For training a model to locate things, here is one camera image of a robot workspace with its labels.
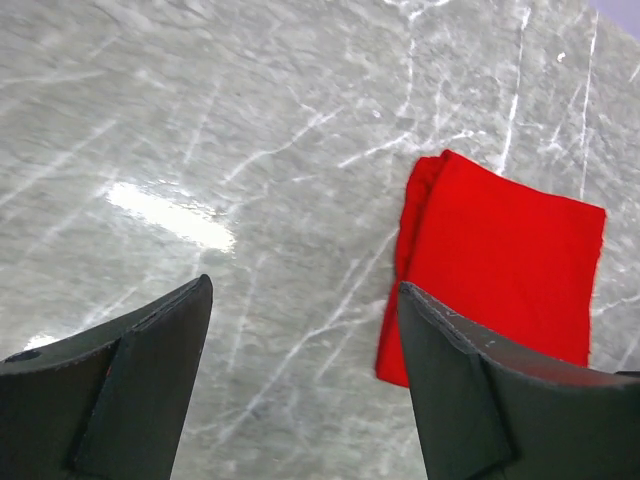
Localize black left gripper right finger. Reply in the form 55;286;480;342
398;283;639;479

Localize red t shirt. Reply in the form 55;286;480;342
395;150;606;367

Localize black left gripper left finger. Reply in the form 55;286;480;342
1;275;213;479

